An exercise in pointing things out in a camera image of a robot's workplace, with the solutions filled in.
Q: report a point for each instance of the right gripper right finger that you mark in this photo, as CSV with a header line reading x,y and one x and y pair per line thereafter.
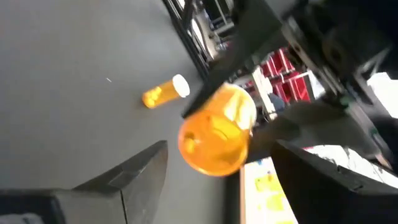
x,y
326,199

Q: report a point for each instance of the red storage bin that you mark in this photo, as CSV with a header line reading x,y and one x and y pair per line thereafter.
x,y
276,63
295,88

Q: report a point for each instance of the large amber pill bottle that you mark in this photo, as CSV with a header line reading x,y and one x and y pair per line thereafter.
x,y
214,143

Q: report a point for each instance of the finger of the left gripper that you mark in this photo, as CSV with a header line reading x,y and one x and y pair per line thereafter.
x,y
311,127
245,40

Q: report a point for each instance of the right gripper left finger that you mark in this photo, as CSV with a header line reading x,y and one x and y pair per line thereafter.
x,y
133,193

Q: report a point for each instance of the black aluminium table frame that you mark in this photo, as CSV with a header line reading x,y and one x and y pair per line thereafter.
x,y
192,46

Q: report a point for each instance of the small amber pill bottle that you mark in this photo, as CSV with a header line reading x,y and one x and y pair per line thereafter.
x,y
161,95

